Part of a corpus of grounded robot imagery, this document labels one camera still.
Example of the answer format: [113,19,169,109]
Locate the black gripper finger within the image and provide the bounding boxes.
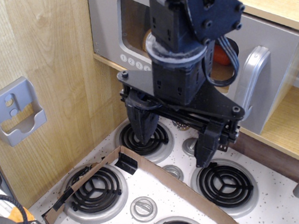
[194,120,223,168]
[126,91,160,144]

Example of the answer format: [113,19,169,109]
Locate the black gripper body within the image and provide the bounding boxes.
[117,47,245,147]

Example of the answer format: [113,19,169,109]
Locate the silver microwave door handle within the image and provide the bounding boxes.
[234,46,271,121]

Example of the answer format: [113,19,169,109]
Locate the grey toy microwave door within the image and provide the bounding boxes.
[88,0,299,134]

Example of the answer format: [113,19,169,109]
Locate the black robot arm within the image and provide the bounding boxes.
[117,0,245,168]

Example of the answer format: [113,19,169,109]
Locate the back grey stove knob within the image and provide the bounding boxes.
[182,138,197,157]

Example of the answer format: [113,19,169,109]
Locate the grey stove knob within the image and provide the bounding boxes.
[130,196,158,222]
[182,138,197,157]
[163,165,184,181]

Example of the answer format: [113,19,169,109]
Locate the back left stove burner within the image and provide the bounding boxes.
[114,120,174,164]

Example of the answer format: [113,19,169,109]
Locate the middle grey stove knob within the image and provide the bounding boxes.
[163,165,184,181]

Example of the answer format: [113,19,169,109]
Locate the back right stove burner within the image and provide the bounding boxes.
[190,158,259,219]

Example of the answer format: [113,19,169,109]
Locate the brown cardboard barrier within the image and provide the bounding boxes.
[42,146,239,224]

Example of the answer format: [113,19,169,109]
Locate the yellow toy corn cob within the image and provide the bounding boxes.
[141,27,156,53]

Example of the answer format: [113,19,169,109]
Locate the wooden shelf unit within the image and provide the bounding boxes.
[89,0,299,159]

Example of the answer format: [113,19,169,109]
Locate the front grey stove knob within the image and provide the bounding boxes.
[130,196,158,222]

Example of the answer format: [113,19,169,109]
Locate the front left stove burner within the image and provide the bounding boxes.
[64,165,129,224]

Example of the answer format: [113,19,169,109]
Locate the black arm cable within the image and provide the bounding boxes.
[200,34,244,90]

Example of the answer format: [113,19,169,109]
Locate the grey wall phone holder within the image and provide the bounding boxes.
[0,76,47,147]

